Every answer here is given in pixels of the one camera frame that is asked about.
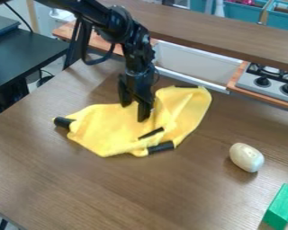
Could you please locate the toy sink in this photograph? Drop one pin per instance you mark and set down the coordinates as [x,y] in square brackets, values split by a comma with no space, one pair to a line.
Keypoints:
[196,64]

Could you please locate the yellow cloth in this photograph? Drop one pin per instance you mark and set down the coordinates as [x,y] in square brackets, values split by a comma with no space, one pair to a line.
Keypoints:
[122,127]

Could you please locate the black side table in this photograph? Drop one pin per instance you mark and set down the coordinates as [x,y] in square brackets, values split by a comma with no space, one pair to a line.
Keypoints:
[18,57]

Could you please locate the toy stove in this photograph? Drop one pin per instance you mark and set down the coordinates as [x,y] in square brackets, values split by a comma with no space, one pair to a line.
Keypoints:
[270,82]

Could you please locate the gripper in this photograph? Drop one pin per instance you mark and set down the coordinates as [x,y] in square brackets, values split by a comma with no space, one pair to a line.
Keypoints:
[140,81]

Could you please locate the beige toy potato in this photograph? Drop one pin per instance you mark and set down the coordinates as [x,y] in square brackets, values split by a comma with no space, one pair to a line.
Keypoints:
[246,157]

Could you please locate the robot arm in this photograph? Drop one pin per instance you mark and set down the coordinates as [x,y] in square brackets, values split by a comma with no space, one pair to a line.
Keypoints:
[110,21]

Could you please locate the green block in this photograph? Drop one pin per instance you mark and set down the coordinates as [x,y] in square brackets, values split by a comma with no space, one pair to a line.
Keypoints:
[281,207]

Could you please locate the teal storage bin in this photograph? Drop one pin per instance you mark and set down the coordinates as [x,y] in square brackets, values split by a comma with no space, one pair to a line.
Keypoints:
[266,12]

